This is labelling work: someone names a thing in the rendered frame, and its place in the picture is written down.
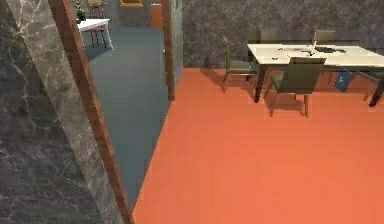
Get olive green dining chair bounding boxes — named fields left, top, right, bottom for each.
left=222, top=35, right=260, bottom=93
left=269, top=56, right=328, bottom=119
left=313, top=29, right=336, bottom=45
left=259, top=29, right=278, bottom=45

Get orange wooden cabinet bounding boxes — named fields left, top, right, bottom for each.
left=150, top=3, right=164, bottom=31

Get gold framed picture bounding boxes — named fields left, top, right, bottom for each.
left=119, top=0, right=144, bottom=8

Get small white table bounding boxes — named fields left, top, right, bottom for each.
left=77, top=18, right=115, bottom=51

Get black flat dish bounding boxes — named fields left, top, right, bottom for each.
left=314, top=46, right=348, bottom=54

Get green house plant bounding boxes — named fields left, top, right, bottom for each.
left=73, top=0, right=87, bottom=24

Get blue bin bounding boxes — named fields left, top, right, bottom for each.
left=333, top=70, right=354, bottom=93

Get white dining table dark legs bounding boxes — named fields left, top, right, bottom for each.
left=247, top=43, right=384, bottom=108

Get red wire chair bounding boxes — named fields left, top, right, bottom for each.
left=88, top=5, right=108, bottom=49

